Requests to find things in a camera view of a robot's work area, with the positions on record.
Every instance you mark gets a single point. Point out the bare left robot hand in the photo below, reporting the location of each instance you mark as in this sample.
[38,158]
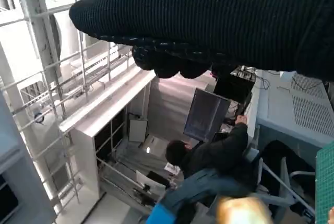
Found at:
[161,213]

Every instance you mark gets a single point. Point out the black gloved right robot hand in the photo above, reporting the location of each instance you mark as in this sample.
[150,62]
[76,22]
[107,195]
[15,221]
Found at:
[208,17]

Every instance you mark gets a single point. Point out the orange braided toy bread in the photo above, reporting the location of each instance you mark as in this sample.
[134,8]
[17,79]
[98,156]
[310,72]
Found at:
[242,212]

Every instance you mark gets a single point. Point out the white flat box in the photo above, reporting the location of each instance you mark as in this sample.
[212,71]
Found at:
[154,144]

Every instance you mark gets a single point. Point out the black equipment box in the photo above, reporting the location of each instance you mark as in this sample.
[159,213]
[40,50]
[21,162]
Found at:
[232,88]

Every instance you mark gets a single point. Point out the person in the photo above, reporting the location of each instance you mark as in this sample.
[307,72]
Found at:
[214,153]

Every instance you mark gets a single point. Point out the white framed board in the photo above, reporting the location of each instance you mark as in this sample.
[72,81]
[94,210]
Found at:
[137,128]

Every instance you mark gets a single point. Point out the dark grey screen monitor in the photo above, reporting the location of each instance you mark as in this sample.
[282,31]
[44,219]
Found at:
[206,114]

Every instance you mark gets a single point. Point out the white shelving unit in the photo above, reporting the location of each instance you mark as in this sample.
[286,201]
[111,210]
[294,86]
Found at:
[83,156]

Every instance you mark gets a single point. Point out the white perforated cabinet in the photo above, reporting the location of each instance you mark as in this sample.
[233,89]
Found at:
[300,109]

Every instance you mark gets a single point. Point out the green cutting mat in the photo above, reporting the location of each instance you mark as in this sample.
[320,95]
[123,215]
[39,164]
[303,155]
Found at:
[326,182]

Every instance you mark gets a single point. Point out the white metal scaffold frame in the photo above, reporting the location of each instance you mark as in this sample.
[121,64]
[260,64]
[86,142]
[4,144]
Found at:
[34,12]

